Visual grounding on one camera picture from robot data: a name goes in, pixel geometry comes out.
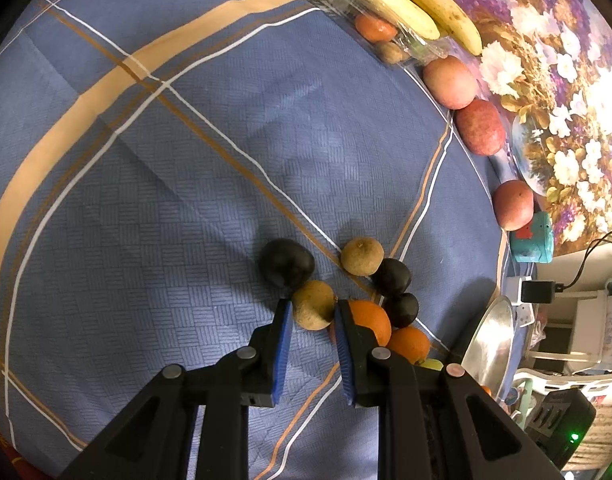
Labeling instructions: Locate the blue plaid tablecloth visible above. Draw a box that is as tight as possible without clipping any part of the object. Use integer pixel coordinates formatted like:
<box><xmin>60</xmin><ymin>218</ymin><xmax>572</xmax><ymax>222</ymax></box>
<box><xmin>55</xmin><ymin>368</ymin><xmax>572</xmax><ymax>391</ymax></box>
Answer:
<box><xmin>0</xmin><ymin>0</ymin><xmax>537</xmax><ymax>480</ymax></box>

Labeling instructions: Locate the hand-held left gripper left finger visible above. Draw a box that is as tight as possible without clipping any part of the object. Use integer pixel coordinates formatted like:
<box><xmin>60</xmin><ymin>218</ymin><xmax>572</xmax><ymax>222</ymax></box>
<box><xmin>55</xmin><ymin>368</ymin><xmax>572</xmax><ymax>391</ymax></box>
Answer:
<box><xmin>58</xmin><ymin>299</ymin><xmax>294</xmax><ymax>480</ymax></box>

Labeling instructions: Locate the dark purple plum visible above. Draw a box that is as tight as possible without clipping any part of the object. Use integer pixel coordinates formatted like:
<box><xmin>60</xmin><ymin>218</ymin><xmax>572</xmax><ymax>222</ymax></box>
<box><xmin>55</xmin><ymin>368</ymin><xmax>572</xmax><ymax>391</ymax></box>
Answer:
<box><xmin>383</xmin><ymin>292</ymin><xmax>420</xmax><ymax>329</ymax></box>
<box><xmin>372</xmin><ymin>258</ymin><xmax>413</xmax><ymax>297</ymax></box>
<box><xmin>259</xmin><ymin>238</ymin><xmax>316</xmax><ymax>290</ymax></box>

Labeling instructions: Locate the red apple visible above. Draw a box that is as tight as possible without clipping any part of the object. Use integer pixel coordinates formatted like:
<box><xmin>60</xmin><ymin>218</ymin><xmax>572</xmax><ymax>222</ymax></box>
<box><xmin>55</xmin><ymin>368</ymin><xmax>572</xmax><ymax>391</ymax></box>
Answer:
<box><xmin>423</xmin><ymin>55</ymin><xmax>479</xmax><ymax>111</ymax></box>
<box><xmin>492</xmin><ymin>180</ymin><xmax>535</xmax><ymax>232</ymax></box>
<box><xmin>454</xmin><ymin>98</ymin><xmax>507</xmax><ymax>157</ymax></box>

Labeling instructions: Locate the brown round fruit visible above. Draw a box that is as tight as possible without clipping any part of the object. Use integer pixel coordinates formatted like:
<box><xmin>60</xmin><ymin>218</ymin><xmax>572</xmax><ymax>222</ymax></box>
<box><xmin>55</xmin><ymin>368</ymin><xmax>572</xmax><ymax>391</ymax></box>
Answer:
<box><xmin>376</xmin><ymin>40</ymin><xmax>409</xmax><ymax>65</ymax></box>
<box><xmin>292</xmin><ymin>280</ymin><xmax>337</xmax><ymax>331</ymax></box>
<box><xmin>340</xmin><ymin>237</ymin><xmax>385</xmax><ymax>277</ymax></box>

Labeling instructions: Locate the black charger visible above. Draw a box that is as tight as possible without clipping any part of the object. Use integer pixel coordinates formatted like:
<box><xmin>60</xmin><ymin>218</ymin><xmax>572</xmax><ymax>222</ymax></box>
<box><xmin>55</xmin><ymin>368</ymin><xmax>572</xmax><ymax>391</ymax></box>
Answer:
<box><xmin>520</xmin><ymin>280</ymin><xmax>557</xmax><ymax>304</ymax></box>

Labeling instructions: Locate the stainless steel bowl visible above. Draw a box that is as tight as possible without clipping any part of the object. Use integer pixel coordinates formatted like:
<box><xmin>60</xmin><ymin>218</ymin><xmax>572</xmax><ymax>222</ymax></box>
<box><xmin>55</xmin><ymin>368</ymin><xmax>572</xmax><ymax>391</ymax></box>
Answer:
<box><xmin>460</xmin><ymin>296</ymin><xmax>518</xmax><ymax>401</ymax></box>

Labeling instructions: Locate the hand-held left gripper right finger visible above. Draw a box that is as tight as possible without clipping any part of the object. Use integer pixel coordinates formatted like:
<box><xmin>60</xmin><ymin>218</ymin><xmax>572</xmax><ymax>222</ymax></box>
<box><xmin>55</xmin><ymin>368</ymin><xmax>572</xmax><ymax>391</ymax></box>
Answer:
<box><xmin>334</xmin><ymin>299</ymin><xmax>567</xmax><ymax>480</ymax></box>

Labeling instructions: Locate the black device with green light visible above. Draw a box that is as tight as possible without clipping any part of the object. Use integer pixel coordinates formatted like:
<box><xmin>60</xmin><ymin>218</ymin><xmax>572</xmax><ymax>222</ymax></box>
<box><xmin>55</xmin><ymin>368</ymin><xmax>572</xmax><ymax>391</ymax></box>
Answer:
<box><xmin>523</xmin><ymin>387</ymin><xmax>597</xmax><ymax>468</ymax></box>

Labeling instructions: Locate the woven basket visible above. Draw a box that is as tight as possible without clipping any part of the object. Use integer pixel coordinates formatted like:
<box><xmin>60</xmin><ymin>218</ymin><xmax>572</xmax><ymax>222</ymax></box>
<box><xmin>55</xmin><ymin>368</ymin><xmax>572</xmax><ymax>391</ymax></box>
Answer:
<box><xmin>566</xmin><ymin>400</ymin><xmax>612</xmax><ymax>473</ymax></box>

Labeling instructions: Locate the yellow banana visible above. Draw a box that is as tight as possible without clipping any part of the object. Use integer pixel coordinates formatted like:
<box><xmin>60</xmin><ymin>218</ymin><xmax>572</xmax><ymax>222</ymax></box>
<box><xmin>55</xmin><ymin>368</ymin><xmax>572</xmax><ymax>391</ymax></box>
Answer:
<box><xmin>322</xmin><ymin>0</ymin><xmax>441</xmax><ymax>41</ymax></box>
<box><xmin>363</xmin><ymin>0</ymin><xmax>484</xmax><ymax>57</ymax></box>

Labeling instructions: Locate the teal box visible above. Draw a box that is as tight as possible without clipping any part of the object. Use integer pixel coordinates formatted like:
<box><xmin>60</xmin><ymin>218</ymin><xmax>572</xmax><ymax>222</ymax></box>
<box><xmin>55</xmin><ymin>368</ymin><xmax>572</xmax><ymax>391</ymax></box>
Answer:
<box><xmin>508</xmin><ymin>210</ymin><xmax>554</xmax><ymax>264</ymax></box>

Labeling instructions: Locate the floral painting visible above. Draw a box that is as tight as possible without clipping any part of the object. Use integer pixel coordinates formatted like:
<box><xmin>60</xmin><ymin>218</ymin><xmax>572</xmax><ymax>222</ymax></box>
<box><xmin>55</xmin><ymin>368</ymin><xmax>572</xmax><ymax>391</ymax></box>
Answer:
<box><xmin>436</xmin><ymin>0</ymin><xmax>612</xmax><ymax>257</ymax></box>

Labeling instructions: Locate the black cable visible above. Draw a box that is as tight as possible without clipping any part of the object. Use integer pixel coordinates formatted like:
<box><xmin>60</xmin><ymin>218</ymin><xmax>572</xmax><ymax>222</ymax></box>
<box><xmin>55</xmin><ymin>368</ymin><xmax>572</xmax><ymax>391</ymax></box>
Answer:
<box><xmin>555</xmin><ymin>230</ymin><xmax>612</xmax><ymax>292</ymax></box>

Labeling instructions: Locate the white chair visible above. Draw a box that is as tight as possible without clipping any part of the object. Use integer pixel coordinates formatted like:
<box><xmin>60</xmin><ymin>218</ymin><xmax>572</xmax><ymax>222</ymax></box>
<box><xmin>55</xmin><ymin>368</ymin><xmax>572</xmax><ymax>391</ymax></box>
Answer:
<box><xmin>511</xmin><ymin>247</ymin><xmax>612</xmax><ymax>411</ymax></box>

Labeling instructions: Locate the white power strip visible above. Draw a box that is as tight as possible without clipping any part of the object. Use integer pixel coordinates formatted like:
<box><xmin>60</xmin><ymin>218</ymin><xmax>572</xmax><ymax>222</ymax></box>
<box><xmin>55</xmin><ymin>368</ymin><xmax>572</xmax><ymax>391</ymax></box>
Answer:
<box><xmin>506</xmin><ymin>275</ymin><xmax>534</xmax><ymax>326</ymax></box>

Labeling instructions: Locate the clear plastic bag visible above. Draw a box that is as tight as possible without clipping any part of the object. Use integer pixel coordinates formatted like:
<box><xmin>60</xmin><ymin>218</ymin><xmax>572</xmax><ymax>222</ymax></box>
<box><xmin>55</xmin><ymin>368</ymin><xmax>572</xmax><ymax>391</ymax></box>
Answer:
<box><xmin>286</xmin><ymin>0</ymin><xmax>449</xmax><ymax>68</ymax></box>

